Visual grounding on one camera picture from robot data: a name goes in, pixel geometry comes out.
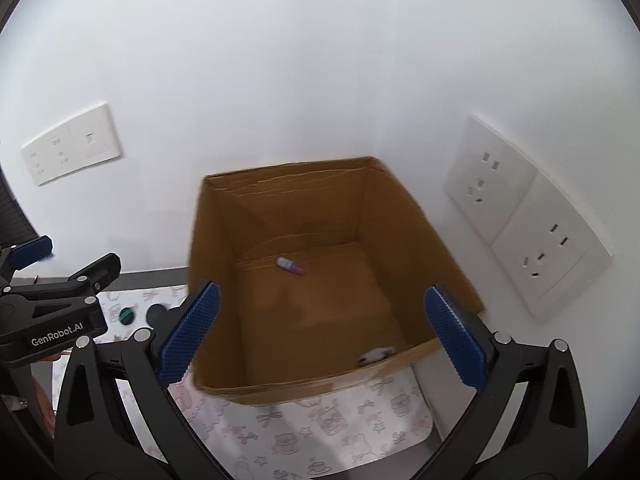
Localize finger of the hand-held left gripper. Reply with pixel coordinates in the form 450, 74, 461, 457
0, 252, 122, 298
0, 235, 54, 286

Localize brown cardboard box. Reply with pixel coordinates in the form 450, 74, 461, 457
187, 156, 487, 406

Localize person's left hand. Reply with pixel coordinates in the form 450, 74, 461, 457
29, 352, 63, 433

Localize white printed mat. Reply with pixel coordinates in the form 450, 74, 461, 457
65, 282, 435, 480

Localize black window blinds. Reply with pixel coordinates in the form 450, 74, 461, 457
0, 170, 41, 248

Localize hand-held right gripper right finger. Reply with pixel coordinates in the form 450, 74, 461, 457
424, 284, 588, 480

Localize small white item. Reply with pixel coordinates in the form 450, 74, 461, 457
357, 347, 396, 365

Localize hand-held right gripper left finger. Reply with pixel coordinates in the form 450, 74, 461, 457
52, 280, 236, 480

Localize white wall port plate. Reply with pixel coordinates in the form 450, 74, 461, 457
67, 103, 123, 167

